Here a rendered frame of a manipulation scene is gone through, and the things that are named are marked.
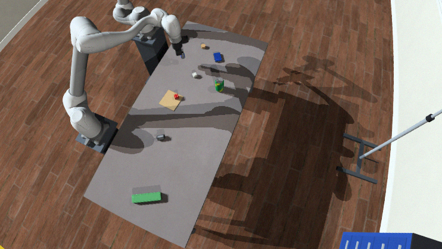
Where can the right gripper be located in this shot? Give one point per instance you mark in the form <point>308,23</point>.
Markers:
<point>177,44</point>

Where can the green soda can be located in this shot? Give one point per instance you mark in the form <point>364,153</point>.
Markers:
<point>219,84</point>

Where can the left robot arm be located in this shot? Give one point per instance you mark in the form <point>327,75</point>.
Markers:
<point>125,13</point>

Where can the beige flat mat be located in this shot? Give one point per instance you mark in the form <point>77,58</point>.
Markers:
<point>169,100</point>

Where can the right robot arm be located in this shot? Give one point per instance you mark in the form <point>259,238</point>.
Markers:
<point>87,39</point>

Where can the green rectangular box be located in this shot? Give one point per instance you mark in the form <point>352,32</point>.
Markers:
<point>147,197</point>

